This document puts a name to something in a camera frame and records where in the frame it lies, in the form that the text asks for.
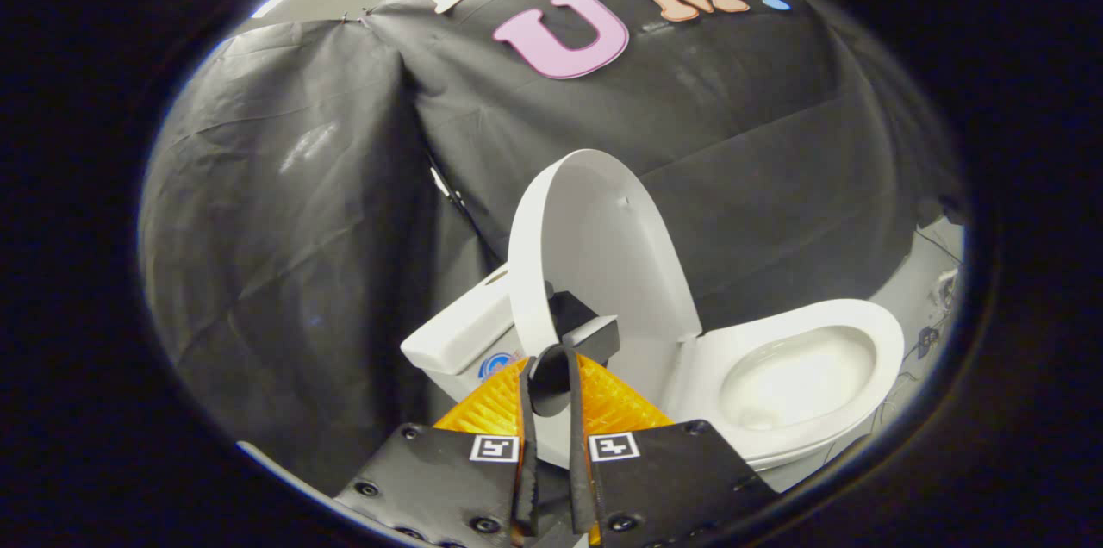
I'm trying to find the black backdrop cloth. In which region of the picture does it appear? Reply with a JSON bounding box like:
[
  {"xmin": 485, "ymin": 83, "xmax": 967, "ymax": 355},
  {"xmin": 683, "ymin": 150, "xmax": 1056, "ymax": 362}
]
[{"xmin": 138, "ymin": 0, "xmax": 968, "ymax": 499}]

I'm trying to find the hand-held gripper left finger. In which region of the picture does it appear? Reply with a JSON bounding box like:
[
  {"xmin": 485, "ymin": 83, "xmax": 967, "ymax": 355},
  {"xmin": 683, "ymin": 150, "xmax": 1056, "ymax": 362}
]
[{"xmin": 334, "ymin": 354, "xmax": 540, "ymax": 548}]

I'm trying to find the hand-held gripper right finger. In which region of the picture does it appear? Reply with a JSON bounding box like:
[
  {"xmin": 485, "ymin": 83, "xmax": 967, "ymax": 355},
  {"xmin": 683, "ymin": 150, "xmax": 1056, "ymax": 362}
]
[{"xmin": 564, "ymin": 350, "xmax": 782, "ymax": 548}]

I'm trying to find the white ceramic toilet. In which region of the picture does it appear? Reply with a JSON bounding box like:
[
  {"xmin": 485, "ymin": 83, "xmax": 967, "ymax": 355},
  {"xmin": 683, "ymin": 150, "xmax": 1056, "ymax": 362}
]
[{"xmin": 400, "ymin": 264, "xmax": 907, "ymax": 495}]

